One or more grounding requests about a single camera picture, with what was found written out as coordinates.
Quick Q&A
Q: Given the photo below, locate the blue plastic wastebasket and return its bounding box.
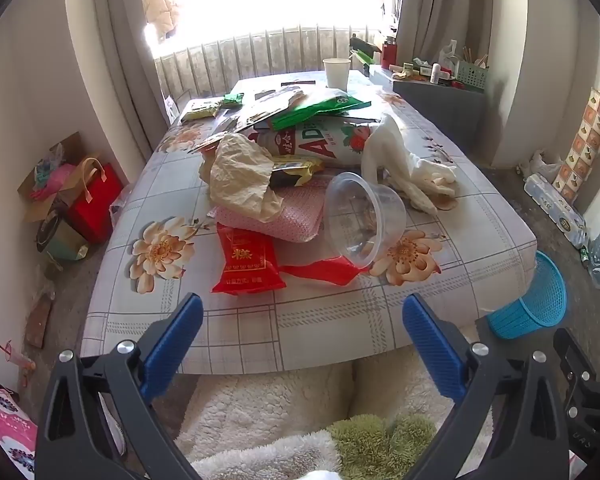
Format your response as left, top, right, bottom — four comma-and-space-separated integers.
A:
487, 251, 567, 340

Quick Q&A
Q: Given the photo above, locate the white paper cup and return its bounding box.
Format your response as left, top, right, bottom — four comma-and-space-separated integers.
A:
323, 58, 351, 90

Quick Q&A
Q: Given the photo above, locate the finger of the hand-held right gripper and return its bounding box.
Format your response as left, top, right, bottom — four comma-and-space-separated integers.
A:
552, 327, 600, 461

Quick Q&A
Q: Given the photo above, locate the green snack bag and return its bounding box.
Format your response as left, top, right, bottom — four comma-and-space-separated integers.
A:
269, 88, 373, 132

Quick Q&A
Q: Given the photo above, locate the yellow green snack packet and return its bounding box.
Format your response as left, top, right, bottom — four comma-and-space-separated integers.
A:
180, 100, 221, 122

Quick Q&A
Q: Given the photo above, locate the white plastic bag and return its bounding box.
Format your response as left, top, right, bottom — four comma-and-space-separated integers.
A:
517, 149, 563, 183

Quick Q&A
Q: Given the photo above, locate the beige curtain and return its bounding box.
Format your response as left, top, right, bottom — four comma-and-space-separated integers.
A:
397, 0, 506, 171
64, 0, 157, 181

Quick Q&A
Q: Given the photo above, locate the large clear snack bag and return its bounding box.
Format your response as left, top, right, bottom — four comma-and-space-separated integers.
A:
187, 107, 253, 156

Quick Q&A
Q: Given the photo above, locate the crumpled brown paper bag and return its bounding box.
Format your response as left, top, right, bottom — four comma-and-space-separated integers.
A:
199, 132, 287, 223

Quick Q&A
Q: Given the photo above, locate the red plastic wrapper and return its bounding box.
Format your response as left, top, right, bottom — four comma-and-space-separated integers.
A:
279, 256, 371, 287

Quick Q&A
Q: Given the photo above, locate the grey cabinet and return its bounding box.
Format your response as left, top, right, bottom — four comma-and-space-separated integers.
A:
369, 64, 487, 133

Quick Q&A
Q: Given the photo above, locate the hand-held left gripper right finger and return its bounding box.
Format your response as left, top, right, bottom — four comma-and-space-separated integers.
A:
402, 294, 571, 480

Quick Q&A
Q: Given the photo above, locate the red snack packet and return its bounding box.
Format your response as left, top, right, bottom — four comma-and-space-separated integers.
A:
211, 222, 287, 296

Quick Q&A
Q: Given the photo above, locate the cardboard box with clutter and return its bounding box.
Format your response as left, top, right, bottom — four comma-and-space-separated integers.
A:
18, 132, 83, 223

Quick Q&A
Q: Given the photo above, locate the teal round tin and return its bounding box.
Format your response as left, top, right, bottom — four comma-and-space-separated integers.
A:
36, 210, 90, 262

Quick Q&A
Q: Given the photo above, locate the pink dotted pack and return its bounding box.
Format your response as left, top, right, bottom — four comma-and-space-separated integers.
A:
214, 186, 327, 242

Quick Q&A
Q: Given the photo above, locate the white milk bottle red cap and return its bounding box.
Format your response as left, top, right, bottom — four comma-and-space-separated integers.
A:
247, 116, 383, 167

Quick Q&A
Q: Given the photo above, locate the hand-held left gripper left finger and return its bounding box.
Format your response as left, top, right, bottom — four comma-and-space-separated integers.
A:
34, 292, 205, 480

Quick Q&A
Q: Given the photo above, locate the green plastic basket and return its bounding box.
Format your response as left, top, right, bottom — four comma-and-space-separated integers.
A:
452, 59, 491, 93

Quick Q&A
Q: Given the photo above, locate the brown snack packet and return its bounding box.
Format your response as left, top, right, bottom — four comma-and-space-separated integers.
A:
237, 86, 305, 130

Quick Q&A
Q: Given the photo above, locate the patterned tile board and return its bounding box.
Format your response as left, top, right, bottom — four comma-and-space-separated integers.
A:
552, 87, 600, 206

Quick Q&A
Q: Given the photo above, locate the green box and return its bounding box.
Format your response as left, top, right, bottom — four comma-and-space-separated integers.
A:
350, 35, 381, 77

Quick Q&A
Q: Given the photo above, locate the toilet paper pack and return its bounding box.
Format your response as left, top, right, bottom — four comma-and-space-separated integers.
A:
524, 172, 589, 249

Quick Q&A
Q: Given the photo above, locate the green fleece patch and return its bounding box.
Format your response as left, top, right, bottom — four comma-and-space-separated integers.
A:
327, 412, 439, 480

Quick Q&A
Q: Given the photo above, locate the red gift bag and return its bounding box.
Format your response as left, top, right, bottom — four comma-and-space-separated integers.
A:
64, 157, 125, 245

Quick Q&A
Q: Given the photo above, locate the gold black wrapper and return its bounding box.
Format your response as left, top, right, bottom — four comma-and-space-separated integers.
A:
269, 156, 327, 189

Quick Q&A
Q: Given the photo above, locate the grey slatted panel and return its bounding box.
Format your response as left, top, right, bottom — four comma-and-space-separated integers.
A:
155, 24, 383, 97

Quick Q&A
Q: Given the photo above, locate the pink printed bag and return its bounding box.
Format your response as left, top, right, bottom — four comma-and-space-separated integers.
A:
0, 375, 39, 480

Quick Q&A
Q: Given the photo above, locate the brown board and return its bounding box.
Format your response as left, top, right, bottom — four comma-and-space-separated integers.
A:
26, 292, 53, 349

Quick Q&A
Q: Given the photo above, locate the clear plastic container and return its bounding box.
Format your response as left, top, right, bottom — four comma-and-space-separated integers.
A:
324, 172, 408, 267

